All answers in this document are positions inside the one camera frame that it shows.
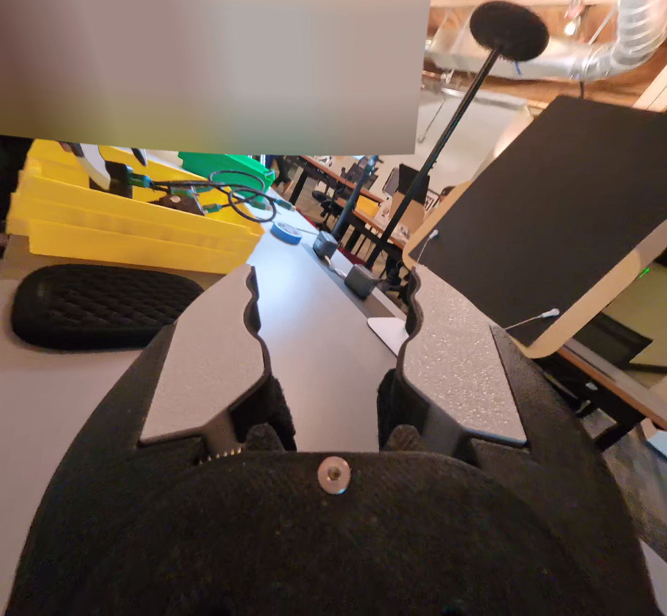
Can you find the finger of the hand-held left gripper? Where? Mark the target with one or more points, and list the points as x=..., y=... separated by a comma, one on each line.
x=94, y=163
x=139, y=155

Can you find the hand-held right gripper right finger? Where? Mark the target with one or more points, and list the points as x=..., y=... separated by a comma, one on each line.
x=458, y=366

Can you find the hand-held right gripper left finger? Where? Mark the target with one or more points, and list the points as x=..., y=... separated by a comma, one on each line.
x=208, y=361

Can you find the black hdmi switch box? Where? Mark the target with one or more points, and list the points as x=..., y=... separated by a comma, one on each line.
x=180, y=203

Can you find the green plastic bin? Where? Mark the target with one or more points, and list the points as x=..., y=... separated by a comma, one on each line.
x=224, y=160

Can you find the black textured wrist pad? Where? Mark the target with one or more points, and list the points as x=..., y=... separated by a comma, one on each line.
x=94, y=308

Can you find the blue tape roll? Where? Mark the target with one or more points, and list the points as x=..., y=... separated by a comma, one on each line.
x=285, y=230

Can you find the black computer monitor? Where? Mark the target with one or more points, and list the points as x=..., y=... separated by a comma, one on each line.
x=609, y=340

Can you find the brown cardboard box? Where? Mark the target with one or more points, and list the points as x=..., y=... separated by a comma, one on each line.
x=411, y=212

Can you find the long wooden workbench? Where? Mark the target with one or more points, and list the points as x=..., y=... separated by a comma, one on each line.
x=620, y=389

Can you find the black white marker tag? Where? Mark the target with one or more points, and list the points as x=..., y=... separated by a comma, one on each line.
x=431, y=201

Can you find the black board with wooden rim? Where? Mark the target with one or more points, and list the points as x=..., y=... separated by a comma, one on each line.
x=547, y=209

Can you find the light panel stand pole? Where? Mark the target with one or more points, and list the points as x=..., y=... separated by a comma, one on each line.
x=354, y=199

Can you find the black pole with round disc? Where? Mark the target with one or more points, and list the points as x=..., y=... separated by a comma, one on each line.
x=508, y=27

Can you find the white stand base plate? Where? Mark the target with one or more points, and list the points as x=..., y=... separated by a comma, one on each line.
x=388, y=332

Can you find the silver ventilation duct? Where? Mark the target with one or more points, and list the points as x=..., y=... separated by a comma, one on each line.
x=635, y=1

